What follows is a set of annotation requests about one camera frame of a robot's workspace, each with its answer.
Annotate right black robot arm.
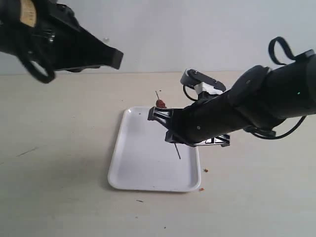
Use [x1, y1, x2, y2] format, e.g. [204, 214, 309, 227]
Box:
[148, 53, 316, 146]

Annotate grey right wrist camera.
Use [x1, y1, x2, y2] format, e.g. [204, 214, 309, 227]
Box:
[180, 69, 226, 95]

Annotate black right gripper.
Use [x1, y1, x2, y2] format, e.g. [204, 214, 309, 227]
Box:
[147, 107, 230, 147]

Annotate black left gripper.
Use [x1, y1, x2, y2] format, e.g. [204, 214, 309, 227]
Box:
[0, 0, 123, 84]

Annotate white plastic tray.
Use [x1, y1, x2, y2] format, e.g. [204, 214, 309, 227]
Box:
[108, 107, 201, 193]

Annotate thin metal skewer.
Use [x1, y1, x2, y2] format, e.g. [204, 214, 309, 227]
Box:
[155, 91, 181, 159]

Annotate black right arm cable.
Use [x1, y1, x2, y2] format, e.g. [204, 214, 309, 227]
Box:
[182, 36, 316, 139]

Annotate red berry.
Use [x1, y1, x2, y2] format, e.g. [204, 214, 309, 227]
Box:
[156, 99, 166, 109]

